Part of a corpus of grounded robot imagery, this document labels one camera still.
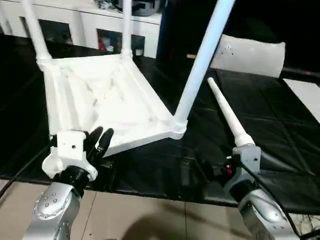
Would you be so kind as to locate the white cabinet with glass doors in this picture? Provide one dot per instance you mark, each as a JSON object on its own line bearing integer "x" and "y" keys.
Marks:
{"x": 90, "y": 20}

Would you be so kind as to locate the black work mat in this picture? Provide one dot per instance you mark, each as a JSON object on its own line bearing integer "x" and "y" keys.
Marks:
{"x": 280, "y": 150}

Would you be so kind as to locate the white flat board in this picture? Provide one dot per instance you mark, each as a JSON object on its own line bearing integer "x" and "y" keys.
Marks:
{"x": 305, "y": 97}

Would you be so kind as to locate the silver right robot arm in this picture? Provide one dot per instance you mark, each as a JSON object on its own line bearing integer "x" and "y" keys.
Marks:
{"x": 257, "y": 210}

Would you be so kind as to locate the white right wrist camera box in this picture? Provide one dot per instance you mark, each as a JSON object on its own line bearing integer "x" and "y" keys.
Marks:
{"x": 247, "y": 159}

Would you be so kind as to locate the white plastic table top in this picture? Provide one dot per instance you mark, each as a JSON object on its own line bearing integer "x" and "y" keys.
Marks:
{"x": 100, "y": 100}

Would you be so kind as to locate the white plastic bag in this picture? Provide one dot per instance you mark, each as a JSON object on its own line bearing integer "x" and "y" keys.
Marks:
{"x": 250, "y": 56}

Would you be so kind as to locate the small tan label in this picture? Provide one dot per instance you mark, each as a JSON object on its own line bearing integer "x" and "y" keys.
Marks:
{"x": 191, "y": 56}

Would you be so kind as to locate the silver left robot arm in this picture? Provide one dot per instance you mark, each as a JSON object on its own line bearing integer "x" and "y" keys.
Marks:
{"x": 55, "y": 210}

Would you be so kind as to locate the white plastic table leg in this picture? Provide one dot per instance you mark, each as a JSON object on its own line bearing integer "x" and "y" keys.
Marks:
{"x": 35, "y": 30}
{"x": 202, "y": 65}
{"x": 126, "y": 27}
{"x": 227, "y": 110}

